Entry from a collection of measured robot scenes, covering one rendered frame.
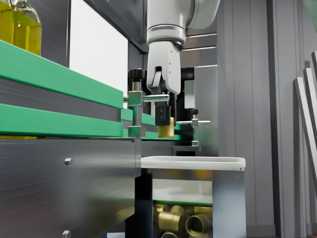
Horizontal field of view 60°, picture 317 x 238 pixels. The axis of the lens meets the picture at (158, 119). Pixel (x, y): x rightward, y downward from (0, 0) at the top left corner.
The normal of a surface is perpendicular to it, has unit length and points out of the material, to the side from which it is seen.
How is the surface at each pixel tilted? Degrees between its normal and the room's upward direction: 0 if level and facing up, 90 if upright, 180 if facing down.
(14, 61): 90
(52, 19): 90
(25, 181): 90
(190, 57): 90
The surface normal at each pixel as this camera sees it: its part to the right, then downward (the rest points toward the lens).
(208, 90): -0.29, -0.08
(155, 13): -0.53, -0.07
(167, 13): 0.02, -0.07
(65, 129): 0.96, -0.03
